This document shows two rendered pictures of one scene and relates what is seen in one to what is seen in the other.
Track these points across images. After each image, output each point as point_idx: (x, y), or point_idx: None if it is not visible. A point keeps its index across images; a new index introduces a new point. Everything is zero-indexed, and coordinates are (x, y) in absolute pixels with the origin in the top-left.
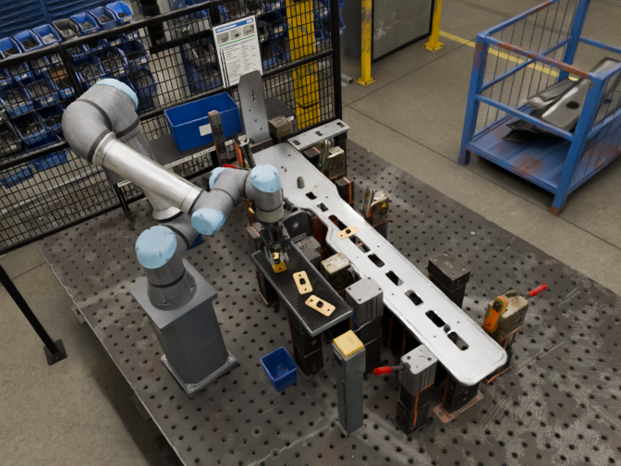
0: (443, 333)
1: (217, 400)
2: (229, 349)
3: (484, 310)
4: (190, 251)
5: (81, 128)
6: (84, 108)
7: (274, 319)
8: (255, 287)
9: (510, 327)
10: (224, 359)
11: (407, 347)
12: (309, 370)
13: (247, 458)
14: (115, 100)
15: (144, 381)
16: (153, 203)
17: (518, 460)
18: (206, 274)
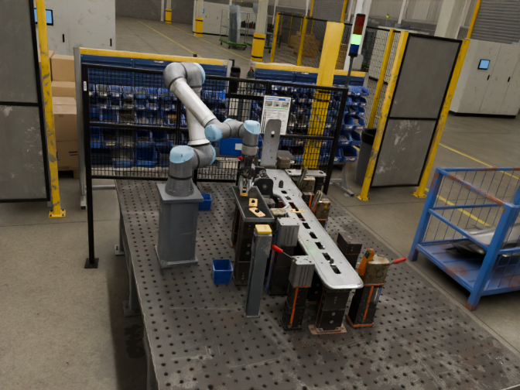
0: (328, 263)
1: (176, 275)
2: (196, 257)
3: None
4: (200, 212)
5: (172, 70)
6: (178, 64)
7: (232, 254)
8: (229, 237)
9: (374, 277)
10: (190, 255)
11: None
12: (238, 276)
13: (177, 304)
14: (194, 70)
15: (138, 253)
16: (190, 135)
17: (353, 369)
18: (203, 223)
